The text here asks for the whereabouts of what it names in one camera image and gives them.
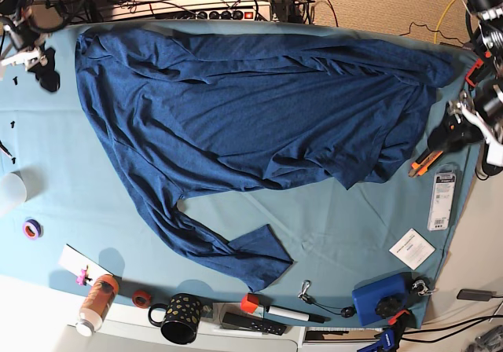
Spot white marker pen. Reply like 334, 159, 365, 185
265, 306, 326, 324

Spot orange black utility knife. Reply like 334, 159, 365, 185
408, 148, 443, 178

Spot dark blue t-shirt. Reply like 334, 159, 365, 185
75, 28, 454, 292

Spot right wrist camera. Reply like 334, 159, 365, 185
0, 60, 6, 81

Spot orange supplement bottle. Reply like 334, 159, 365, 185
75, 274, 119, 337

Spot orange red cube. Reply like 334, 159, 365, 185
240, 293, 260, 314

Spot white paper sheet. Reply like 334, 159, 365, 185
58, 244, 111, 282

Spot blue box with knob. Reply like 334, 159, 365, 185
351, 273, 412, 326

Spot black lanyard with clip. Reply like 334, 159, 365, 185
297, 279, 356, 320

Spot red tape roll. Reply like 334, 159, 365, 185
131, 290, 152, 309

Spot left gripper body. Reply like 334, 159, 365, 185
427, 92, 483, 152

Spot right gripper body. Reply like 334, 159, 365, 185
28, 48, 61, 93

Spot metal carabiner keyring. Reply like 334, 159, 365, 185
410, 279, 435, 297

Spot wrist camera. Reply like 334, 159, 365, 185
0, 60, 6, 81
486, 142, 503, 167

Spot black adapter block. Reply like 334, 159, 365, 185
457, 288, 494, 302

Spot clear blister pack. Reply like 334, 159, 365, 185
427, 164, 457, 232

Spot blue orange bottom clamp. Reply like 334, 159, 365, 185
361, 309, 415, 352

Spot light blue table cloth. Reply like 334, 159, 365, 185
1, 27, 479, 311

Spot white paper card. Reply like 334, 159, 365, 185
389, 229, 435, 270

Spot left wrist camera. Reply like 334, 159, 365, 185
486, 142, 503, 167

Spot black mug gold dots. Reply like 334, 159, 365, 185
148, 293, 203, 345

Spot yellow cable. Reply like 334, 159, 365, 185
433, 0, 463, 45

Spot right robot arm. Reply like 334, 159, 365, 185
1, 0, 86, 93

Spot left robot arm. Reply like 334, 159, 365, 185
426, 0, 502, 154

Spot purple tape roll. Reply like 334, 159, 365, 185
22, 218, 42, 240

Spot orange black clamp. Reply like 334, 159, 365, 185
464, 58, 484, 88

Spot pink small toy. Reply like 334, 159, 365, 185
75, 266, 93, 286

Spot black remote control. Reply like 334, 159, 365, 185
222, 313, 288, 336

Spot translucent plastic cup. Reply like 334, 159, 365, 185
0, 173, 28, 217

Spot white power strip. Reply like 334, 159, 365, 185
147, 0, 273, 21

